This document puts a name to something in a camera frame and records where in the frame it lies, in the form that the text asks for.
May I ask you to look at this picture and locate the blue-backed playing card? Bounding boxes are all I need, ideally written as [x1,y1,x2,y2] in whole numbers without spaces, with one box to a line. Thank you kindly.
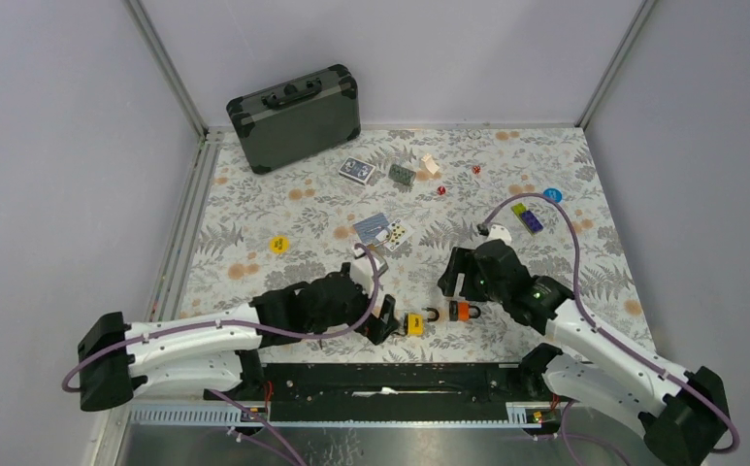
[352,213,390,245]

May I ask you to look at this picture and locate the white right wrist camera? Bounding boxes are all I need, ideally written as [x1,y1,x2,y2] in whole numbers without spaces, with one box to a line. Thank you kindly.
[477,223,511,247]

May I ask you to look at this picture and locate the blue round token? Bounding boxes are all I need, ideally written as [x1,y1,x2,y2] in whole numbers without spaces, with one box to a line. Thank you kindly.
[542,187,563,204]

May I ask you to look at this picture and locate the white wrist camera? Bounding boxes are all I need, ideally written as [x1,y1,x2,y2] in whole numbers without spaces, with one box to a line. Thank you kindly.
[477,223,511,247]
[349,254,388,298]

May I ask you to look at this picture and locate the yellow black padlock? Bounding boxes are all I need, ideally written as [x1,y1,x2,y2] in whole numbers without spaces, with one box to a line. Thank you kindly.
[403,308,440,337]

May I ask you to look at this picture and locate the grey black hard case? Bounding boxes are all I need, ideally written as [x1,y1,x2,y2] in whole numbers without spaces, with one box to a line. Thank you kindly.
[226,64,361,175]

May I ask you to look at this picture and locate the grey green building brick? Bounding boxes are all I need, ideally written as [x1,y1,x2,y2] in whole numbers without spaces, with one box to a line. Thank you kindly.
[388,164,416,186]

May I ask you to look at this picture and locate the brass padlock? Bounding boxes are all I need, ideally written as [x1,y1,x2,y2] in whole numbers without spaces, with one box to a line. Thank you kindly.
[352,245,388,277]

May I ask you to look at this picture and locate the blue card deck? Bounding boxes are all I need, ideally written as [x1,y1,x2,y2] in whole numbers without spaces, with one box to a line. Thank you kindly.
[338,157,376,184]

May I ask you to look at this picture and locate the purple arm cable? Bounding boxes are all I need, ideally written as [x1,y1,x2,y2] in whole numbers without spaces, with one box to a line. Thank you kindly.
[60,243,385,466]
[478,192,742,466]

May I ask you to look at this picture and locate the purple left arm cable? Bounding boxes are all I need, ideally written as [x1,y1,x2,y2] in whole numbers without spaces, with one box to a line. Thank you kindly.
[60,243,385,466]

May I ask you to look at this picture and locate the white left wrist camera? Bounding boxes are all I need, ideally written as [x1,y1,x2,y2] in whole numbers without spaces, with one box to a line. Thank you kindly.
[349,254,388,298]

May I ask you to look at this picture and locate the orange black padlock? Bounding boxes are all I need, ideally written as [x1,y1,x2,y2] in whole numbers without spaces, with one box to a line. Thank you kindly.
[448,301,482,322]

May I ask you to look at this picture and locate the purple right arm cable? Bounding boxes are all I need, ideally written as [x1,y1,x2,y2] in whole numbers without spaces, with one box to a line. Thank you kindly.
[478,192,742,466]

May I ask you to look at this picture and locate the green purple building bricks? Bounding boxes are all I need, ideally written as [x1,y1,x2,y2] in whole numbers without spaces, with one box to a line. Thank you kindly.
[510,203,543,235]

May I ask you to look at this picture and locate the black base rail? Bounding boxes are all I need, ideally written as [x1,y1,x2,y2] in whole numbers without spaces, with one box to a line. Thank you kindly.
[224,363,553,406]

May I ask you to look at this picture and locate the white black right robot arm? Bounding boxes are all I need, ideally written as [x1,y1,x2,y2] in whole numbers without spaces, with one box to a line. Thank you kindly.
[438,239,731,465]

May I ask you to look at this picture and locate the slotted cable duct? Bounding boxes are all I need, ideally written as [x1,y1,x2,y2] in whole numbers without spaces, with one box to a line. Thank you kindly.
[129,398,560,429]

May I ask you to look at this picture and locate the yellow round token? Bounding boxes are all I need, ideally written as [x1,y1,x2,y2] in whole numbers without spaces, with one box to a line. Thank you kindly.
[269,236,290,254]

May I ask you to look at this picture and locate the face-up playing card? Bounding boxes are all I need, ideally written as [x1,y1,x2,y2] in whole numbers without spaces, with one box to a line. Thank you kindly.
[375,219,413,251]

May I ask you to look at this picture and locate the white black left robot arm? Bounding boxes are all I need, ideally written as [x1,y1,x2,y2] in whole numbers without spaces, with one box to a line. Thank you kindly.
[62,263,382,413]

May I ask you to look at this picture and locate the small beige block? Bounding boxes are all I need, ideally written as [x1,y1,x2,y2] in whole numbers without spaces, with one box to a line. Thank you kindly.
[420,153,440,177]

